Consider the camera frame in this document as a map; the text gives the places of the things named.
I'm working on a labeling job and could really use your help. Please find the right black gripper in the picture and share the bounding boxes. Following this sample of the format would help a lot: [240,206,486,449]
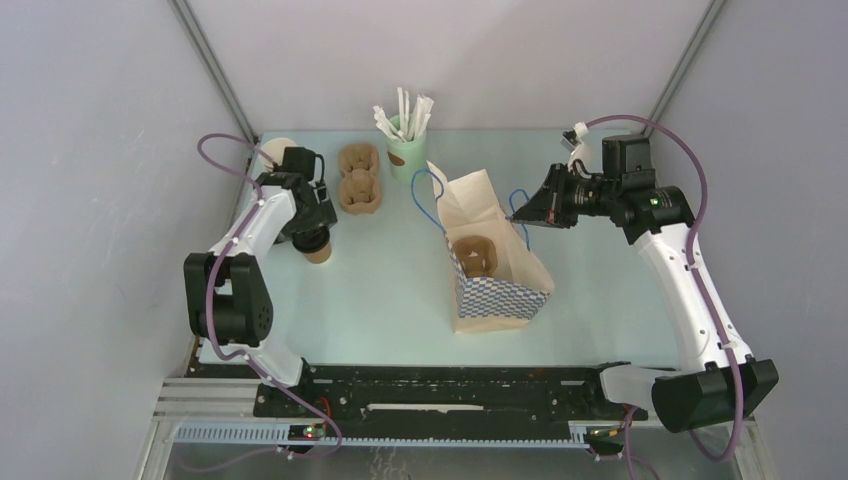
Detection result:
[511,163,619,229]

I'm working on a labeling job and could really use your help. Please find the black plastic cup lid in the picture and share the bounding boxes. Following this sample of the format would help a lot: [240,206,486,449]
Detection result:
[291,227,330,255]

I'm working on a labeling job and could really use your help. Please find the blue checkered paper bag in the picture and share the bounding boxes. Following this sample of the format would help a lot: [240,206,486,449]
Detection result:
[410,162,555,334]

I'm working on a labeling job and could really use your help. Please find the brown paper coffee cup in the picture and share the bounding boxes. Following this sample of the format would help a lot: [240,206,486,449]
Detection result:
[304,242,332,265]

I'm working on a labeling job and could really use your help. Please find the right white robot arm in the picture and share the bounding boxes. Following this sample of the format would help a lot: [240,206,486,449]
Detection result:
[511,130,779,433]

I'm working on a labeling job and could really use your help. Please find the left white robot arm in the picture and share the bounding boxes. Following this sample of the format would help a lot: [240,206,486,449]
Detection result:
[184,145,337,417]

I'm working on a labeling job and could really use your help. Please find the stack of paper cups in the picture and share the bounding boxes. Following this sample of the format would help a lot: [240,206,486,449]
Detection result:
[257,137,298,172]

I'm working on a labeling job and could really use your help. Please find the green straw holder cup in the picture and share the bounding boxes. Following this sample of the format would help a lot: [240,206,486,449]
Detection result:
[386,131,428,185]

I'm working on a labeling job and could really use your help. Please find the white wrapped straws bundle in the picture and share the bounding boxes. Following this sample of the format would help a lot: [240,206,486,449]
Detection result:
[372,87,435,143]

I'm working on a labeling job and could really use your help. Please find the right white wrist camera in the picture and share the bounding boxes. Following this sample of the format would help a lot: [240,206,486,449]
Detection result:
[561,122,591,175]

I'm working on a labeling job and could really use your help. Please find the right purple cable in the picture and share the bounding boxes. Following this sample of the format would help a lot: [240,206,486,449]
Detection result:
[586,115,747,480]

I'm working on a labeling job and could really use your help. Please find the aluminium frame rail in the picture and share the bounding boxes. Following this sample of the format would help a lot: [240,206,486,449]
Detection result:
[134,378,619,479]

